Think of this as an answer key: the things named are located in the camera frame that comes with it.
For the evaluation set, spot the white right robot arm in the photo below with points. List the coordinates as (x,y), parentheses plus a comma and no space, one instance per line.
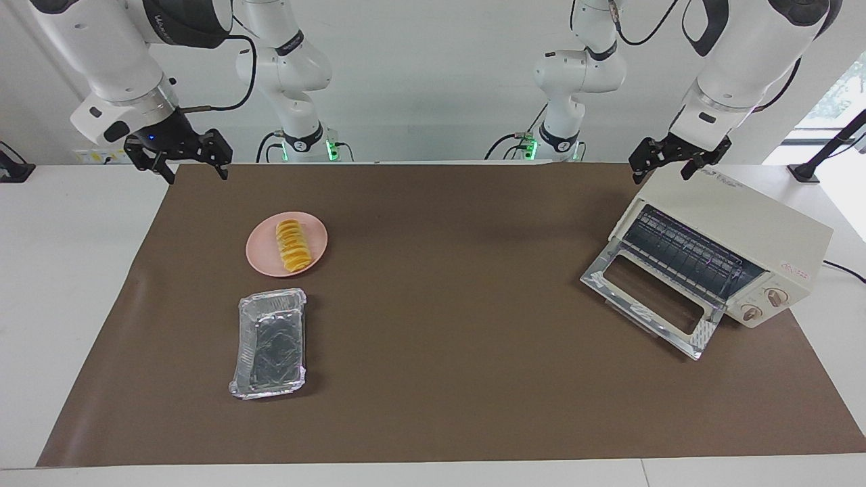
(101,47)

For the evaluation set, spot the glass oven door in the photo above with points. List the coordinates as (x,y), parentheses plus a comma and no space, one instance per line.
(639,312)

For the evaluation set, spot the black camera stand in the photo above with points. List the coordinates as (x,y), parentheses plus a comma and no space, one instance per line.
(805,172)

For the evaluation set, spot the metal oven rack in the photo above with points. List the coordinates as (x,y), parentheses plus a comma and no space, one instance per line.
(676,250)

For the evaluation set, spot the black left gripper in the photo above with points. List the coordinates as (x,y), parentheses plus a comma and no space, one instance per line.
(697,150)

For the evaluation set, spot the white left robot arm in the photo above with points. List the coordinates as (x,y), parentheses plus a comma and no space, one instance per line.
(744,54)

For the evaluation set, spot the yellow sliced bread loaf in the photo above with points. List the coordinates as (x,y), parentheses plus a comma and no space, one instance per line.
(294,247)

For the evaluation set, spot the cream toaster oven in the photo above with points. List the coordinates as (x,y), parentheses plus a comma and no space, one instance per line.
(744,210)

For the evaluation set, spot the beige oven knob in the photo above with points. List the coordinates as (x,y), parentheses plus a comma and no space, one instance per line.
(751,312)
(776,296)

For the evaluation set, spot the aluminium foil tray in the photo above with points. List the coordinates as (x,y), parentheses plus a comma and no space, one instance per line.
(270,345)

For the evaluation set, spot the pink round plate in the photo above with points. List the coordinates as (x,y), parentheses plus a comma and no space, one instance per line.
(260,250)

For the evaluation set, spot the black table clamp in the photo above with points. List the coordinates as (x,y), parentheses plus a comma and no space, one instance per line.
(13,172)

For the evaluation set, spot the brown table mat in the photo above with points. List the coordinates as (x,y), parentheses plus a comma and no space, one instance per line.
(440,392)

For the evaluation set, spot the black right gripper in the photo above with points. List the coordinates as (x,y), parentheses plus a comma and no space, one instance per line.
(166,135)

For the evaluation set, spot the bright window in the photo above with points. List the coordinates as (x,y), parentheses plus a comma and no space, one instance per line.
(839,95)

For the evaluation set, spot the white power strip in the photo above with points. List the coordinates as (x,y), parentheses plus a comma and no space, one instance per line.
(95,157)

